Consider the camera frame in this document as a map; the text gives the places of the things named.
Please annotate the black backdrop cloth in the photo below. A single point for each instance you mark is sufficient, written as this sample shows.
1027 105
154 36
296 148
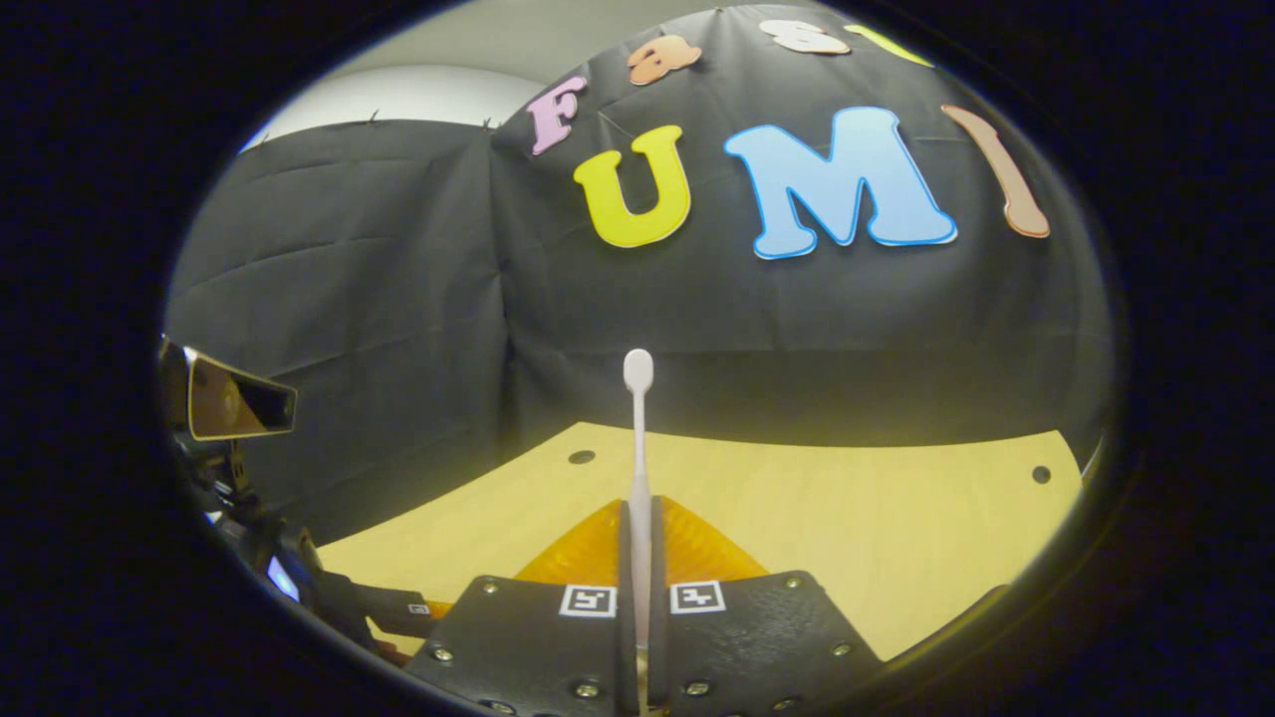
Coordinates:
398 299

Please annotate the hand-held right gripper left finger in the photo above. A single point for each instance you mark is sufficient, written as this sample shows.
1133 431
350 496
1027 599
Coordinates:
627 637

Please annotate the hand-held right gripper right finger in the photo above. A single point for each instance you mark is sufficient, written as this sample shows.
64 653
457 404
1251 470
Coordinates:
658 558

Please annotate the white toothbrush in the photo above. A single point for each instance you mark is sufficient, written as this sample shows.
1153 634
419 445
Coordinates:
638 448

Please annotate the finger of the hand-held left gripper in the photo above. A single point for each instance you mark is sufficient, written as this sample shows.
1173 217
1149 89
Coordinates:
398 609

